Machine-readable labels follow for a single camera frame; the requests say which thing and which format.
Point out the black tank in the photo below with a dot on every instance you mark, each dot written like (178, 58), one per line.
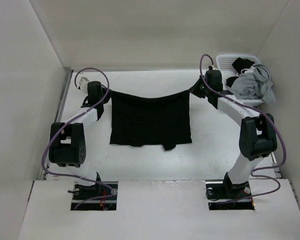
(239, 64)
(139, 121)

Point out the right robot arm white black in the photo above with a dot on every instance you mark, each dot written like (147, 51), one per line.
(257, 137)

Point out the grey tank top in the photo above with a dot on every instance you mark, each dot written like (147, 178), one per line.
(254, 84)

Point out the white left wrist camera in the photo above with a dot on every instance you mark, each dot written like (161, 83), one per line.
(83, 84)

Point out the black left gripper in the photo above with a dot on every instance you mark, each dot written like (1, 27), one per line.
(108, 94)

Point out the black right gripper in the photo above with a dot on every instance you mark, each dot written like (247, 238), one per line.
(194, 89)

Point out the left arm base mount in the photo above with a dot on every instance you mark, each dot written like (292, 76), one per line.
(92, 198)

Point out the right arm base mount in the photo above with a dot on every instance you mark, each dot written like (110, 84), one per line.
(222, 198)

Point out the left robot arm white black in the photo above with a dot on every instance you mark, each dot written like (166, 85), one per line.
(67, 146)

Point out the white plastic laundry basket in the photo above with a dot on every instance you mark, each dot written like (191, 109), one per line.
(224, 63)

